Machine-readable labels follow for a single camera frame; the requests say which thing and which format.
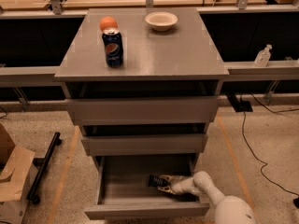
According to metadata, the black metal bar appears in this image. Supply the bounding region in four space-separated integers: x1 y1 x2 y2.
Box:
26 133 62 204

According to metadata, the dark blue rxbar wrapper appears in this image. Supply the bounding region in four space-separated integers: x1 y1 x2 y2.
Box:
149 175 169 188

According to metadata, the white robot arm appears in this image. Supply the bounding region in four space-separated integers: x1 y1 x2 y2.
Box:
151 171 258 224

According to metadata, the black floor cable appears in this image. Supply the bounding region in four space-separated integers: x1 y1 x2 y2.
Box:
239 93 299 209

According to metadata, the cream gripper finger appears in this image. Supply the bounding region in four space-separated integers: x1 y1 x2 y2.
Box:
161 175 186 183
157 186 175 195

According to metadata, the grey middle drawer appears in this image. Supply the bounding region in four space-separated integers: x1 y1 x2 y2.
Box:
81 134 207 156

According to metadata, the grey drawer cabinet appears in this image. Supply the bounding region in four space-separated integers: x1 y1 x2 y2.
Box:
55 7 228 164

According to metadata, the blue pepsi can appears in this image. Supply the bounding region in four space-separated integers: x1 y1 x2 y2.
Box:
102 27 123 68

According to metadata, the grey top drawer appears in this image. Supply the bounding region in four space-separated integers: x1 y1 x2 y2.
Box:
66 96 218 126

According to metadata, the grey open bottom drawer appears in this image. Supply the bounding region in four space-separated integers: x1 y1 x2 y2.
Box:
85 154 209 220

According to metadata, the grey metal rail frame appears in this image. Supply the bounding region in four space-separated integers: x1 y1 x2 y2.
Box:
1 7 299 87

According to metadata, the white paper bowl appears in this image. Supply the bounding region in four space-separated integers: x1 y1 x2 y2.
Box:
145 12 178 32

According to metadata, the clear sanitizer pump bottle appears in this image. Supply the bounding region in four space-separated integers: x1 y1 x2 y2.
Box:
254 44 272 67

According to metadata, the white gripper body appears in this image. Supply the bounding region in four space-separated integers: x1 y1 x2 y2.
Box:
170 175 200 196

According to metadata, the brown cardboard box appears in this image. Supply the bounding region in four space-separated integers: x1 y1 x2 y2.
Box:
0 125 36 224

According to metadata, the orange fruit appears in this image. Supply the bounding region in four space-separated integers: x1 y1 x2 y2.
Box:
99 16 118 31

